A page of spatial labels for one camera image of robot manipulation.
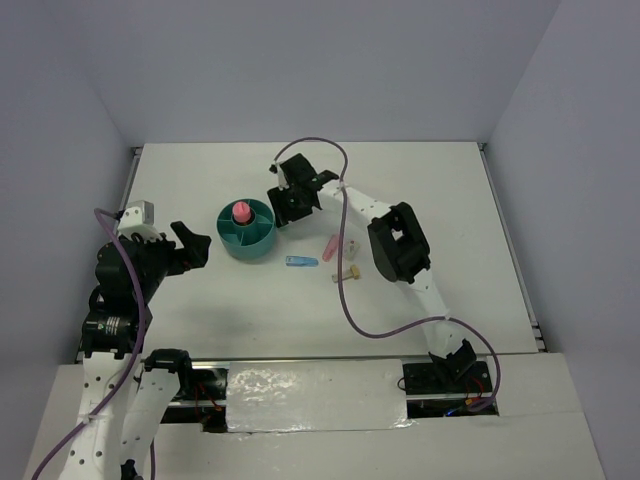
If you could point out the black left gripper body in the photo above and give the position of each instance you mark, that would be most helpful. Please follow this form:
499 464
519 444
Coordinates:
161 259

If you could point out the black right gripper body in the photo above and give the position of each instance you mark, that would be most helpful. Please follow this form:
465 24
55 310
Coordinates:
297 187

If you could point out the pink capped crayon tube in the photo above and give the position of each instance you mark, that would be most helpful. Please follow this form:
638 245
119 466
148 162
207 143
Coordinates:
242 213

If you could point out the blue translucent highlighter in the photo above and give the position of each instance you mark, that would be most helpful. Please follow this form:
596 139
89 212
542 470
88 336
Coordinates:
301 261

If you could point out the pink translucent highlighter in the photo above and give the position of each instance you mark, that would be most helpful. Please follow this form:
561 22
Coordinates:
331 248

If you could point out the white staples box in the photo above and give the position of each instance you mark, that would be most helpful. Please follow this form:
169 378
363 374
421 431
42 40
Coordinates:
350 249

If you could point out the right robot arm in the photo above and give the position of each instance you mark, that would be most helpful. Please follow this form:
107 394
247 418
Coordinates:
399 247

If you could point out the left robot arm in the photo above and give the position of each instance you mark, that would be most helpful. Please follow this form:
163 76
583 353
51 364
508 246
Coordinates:
124 392

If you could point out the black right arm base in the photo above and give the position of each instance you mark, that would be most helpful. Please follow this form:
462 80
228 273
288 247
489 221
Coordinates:
429 397

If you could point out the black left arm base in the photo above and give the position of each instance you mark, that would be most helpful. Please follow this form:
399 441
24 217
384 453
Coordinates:
200 390

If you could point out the teal round desk organizer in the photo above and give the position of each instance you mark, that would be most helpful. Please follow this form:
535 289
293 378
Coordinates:
251 237

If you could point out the silver foil covered panel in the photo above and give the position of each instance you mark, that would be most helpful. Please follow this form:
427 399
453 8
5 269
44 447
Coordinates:
315 396

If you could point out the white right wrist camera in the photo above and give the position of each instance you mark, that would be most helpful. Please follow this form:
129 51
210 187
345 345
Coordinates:
276 169

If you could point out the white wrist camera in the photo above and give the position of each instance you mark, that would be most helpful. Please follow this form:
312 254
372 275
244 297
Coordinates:
138 217
276 169

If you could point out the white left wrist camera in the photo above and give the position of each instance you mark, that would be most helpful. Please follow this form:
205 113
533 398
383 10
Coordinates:
138 217

